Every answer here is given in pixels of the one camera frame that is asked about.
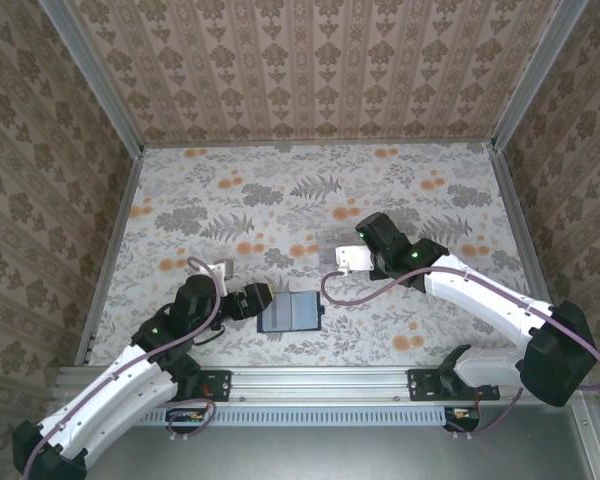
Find dark blue card holder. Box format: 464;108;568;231
256;291;326;335

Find clear plastic bag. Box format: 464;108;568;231
317;226;362;266

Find floral patterned tablecloth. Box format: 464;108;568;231
87;143;556;369

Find grey metal plate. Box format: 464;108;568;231
79;422;594;480

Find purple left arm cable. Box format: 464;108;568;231
22;256;225;480

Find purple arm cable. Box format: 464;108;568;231
22;256;225;480
320;267;600;391

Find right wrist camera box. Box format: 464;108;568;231
333;244;375;275

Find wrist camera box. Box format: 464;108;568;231
210;258;235;297
333;244;375;275

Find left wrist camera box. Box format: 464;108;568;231
210;258;235;297

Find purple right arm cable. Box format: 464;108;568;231
320;267;600;391

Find aluminium side rail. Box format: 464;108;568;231
489;142;551;306
74;148;146;366

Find wide aluminium mounting rail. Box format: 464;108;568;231
54;363;589;407

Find thin aluminium wall rail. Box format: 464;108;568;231
139;141;499;150

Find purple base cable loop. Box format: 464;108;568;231
166;397;217;444
449;384;525;437

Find black wired electronics box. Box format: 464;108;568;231
444;405;481;432
167;407;209;434

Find grey slotted cable duct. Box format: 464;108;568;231
142;405;449;426

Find aluminium frame post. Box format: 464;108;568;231
38;0;146;156
489;0;589;151

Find aluminium frame profile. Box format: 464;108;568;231
572;399;600;480

